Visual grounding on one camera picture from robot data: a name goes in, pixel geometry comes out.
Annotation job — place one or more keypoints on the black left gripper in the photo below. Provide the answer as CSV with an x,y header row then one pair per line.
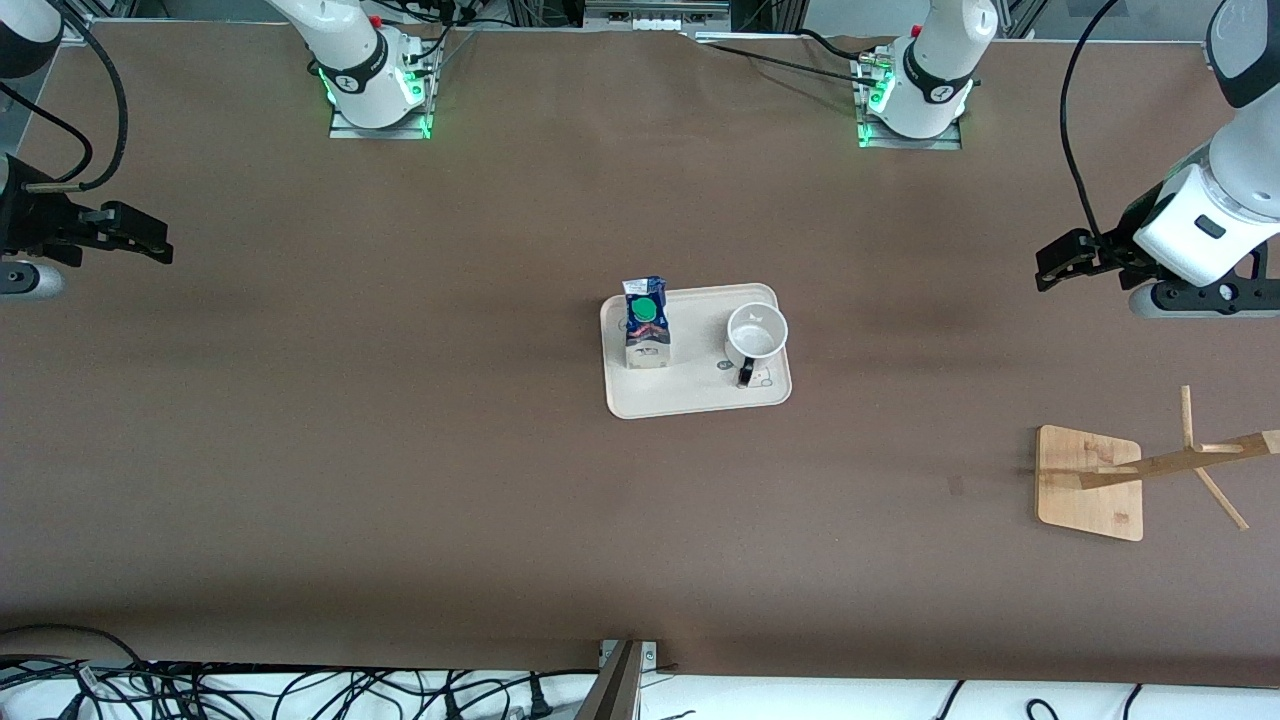
x,y
1122,245

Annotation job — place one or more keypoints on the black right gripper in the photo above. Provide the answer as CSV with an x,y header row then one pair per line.
x,y
30,214

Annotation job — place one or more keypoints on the blue white milk carton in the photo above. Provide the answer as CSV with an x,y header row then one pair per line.
x,y
648,330

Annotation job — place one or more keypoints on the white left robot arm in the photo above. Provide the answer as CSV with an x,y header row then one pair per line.
x,y
935,70

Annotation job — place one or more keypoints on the wooden mug rack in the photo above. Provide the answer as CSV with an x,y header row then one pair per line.
x,y
1090,500

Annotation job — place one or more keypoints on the beige plastic tray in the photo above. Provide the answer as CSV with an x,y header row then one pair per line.
x,y
690,395

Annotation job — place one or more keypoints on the grey power strip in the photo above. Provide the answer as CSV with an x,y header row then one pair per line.
x,y
655,15

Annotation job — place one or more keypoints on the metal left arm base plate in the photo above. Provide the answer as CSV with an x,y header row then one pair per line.
x,y
910,143

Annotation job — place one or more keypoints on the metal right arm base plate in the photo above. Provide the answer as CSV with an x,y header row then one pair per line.
x,y
380,132

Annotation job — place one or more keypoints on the aluminium camera mount post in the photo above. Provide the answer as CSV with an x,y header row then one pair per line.
x,y
620,690

